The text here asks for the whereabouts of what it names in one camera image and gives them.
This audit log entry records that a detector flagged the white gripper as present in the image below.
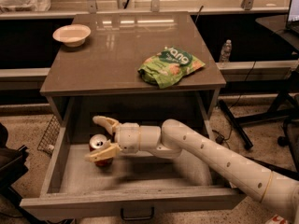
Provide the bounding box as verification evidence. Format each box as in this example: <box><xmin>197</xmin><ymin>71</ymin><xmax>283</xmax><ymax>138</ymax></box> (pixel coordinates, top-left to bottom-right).
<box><xmin>84</xmin><ymin>116</ymin><xmax>139</xmax><ymax>162</ymax></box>

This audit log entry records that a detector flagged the red coke can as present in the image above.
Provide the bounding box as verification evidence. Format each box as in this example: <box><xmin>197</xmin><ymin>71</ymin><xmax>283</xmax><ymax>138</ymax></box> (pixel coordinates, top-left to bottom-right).
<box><xmin>89</xmin><ymin>134</ymin><xmax>113</xmax><ymax>167</ymax></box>

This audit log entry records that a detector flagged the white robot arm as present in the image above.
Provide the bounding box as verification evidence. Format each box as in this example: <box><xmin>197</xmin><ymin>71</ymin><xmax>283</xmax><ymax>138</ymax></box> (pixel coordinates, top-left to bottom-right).
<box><xmin>85</xmin><ymin>116</ymin><xmax>299</xmax><ymax>224</ymax></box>

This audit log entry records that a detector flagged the open grey top drawer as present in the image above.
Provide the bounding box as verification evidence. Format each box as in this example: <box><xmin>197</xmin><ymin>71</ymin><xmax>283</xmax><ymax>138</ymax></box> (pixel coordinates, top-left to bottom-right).
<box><xmin>21</xmin><ymin>128</ymin><xmax>245</xmax><ymax>220</ymax></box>

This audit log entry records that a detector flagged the grey cabinet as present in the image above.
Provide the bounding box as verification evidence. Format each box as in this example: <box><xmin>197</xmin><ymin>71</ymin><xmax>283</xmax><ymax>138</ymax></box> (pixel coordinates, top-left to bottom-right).
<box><xmin>41</xmin><ymin>12</ymin><xmax>225</xmax><ymax>144</ymax></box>

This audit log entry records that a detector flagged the green chip bag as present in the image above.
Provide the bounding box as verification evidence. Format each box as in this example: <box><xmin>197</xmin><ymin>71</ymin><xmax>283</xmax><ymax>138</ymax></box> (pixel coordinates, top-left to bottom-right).
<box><xmin>138</xmin><ymin>47</ymin><xmax>205</xmax><ymax>89</ymax></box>

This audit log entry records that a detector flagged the black chair on left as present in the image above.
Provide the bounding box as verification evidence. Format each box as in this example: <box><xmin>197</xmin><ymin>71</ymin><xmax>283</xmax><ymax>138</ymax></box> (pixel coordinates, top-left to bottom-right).
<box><xmin>0</xmin><ymin>123</ymin><xmax>28</xmax><ymax>205</ymax></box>

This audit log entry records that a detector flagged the white bowl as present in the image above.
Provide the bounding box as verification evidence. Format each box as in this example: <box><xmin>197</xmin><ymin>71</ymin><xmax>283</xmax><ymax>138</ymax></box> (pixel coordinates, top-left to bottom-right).
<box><xmin>52</xmin><ymin>24</ymin><xmax>91</xmax><ymax>48</ymax></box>

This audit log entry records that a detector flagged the clear water bottle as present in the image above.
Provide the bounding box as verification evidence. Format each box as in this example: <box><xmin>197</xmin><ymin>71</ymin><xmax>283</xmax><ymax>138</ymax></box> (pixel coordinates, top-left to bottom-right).
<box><xmin>219</xmin><ymin>39</ymin><xmax>232</xmax><ymax>63</ymax></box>

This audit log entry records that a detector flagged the wire mesh basket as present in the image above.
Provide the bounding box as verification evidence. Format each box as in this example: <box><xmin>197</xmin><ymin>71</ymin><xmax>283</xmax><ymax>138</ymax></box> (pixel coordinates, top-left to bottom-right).
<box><xmin>37</xmin><ymin>116</ymin><xmax>60</xmax><ymax>156</ymax></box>

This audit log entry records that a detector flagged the black drawer handle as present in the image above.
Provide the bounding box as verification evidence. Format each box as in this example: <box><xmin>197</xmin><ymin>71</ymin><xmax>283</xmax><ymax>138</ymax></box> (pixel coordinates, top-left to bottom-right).
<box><xmin>120</xmin><ymin>207</ymin><xmax>155</xmax><ymax>221</ymax></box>

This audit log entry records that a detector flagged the black cable on floor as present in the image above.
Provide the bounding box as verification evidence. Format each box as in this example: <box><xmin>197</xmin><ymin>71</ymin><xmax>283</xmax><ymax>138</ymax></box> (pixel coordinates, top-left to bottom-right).
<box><xmin>212</xmin><ymin>61</ymin><xmax>258</xmax><ymax>147</ymax></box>

